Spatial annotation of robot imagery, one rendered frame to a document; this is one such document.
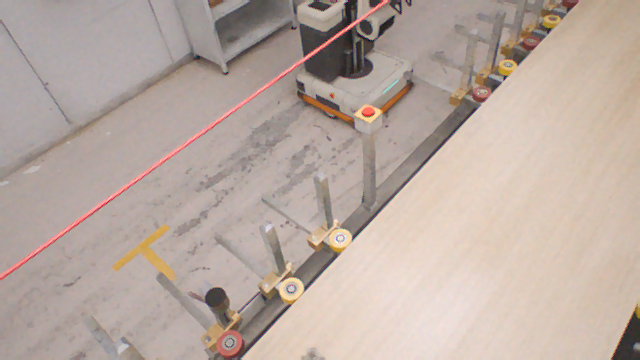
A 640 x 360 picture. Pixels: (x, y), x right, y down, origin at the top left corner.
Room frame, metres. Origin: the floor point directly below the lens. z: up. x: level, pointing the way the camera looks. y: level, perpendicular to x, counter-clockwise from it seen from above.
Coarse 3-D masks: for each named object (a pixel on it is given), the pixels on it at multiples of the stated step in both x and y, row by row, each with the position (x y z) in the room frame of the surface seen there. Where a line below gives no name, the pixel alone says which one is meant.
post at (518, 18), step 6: (522, 0) 1.98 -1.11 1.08; (522, 6) 1.98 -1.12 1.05; (516, 12) 1.99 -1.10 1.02; (522, 12) 1.97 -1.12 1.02; (516, 18) 1.99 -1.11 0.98; (522, 18) 1.98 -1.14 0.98; (516, 24) 1.98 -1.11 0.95; (516, 30) 1.98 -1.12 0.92; (510, 36) 1.99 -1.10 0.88; (516, 36) 1.97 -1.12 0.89; (510, 54) 1.98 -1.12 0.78
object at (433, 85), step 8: (408, 72) 1.86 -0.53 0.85; (416, 80) 1.80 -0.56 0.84; (424, 80) 1.77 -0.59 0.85; (432, 80) 1.76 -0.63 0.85; (432, 88) 1.73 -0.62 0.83; (440, 88) 1.70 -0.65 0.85; (448, 88) 1.69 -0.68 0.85; (464, 96) 1.61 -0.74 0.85; (472, 104) 1.57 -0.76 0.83; (480, 104) 1.54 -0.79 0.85
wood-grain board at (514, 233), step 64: (576, 64) 1.66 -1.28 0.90; (512, 128) 1.31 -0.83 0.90; (576, 128) 1.25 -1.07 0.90; (448, 192) 1.02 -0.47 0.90; (512, 192) 0.98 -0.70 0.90; (576, 192) 0.94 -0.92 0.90; (384, 256) 0.80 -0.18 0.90; (448, 256) 0.76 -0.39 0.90; (512, 256) 0.72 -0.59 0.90; (576, 256) 0.69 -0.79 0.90; (320, 320) 0.60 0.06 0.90; (384, 320) 0.57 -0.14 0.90; (448, 320) 0.54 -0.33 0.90; (512, 320) 0.52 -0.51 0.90; (576, 320) 0.49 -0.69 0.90
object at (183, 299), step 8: (160, 280) 0.86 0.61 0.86; (168, 280) 0.85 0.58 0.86; (168, 288) 0.82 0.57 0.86; (176, 288) 0.81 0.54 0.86; (176, 296) 0.78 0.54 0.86; (184, 296) 0.78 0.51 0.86; (184, 304) 0.75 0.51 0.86; (192, 304) 0.74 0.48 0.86; (192, 312) 0.72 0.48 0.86; (200, 312) 0.71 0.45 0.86; (200, 320) 0.68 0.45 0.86; (208, 320) 0.68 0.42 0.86; (208, 328) 0.65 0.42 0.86
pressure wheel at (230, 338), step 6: (222, 336) 0.60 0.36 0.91; (228, 336) 0.59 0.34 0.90; (234, 336) 0.59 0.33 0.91; (240, 336) 0.59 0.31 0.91; (222, 342) 0.58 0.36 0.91; (228, 342) 0.57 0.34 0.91; (234, 342) 0.57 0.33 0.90; (240, 342) 0.57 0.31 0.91; (222, 348) 0.56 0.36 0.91; (228, 348) 0.56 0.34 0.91; (234, 348) 0.55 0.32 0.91; (240, 348) 0.55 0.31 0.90; (222, 354) 0.54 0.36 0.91; (228, 354) 0.54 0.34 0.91; (234, 354) 0.54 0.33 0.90; (240, 354) 0.54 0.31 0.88
